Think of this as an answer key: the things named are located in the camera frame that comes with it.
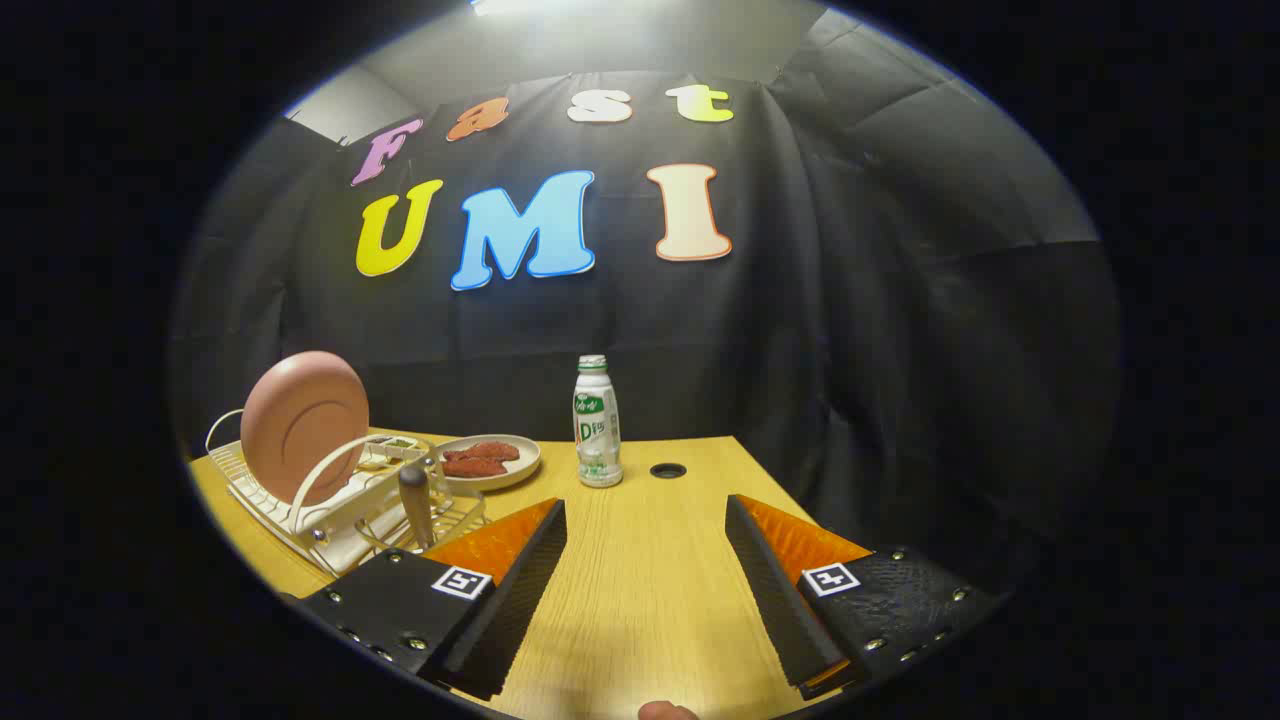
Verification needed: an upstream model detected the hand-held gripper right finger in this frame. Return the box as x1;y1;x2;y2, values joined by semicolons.
725;494;1001;701

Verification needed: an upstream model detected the beige plate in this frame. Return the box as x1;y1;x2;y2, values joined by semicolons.
432;434;542;491

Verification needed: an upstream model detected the wooden handled spoon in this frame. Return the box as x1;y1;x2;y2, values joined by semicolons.
398;465;438;551

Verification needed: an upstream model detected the black backdrop cloth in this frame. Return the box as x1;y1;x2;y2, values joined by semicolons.
170;10;1121;601

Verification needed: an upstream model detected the divided condiment dish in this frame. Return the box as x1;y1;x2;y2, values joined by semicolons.
355;435;433;471

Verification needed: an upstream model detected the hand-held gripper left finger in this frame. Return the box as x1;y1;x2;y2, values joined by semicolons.
295;497;568;701

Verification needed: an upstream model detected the silver wire cutlery basket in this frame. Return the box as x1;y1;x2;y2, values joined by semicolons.
355;480;488;556

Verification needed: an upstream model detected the pink plate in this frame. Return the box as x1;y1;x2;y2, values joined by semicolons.
240;351;370;506

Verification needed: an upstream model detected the white drink bottle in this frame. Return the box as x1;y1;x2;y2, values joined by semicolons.
573;355;624;489

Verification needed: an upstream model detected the white wire dish rack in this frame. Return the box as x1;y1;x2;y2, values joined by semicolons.
205;408;441;578

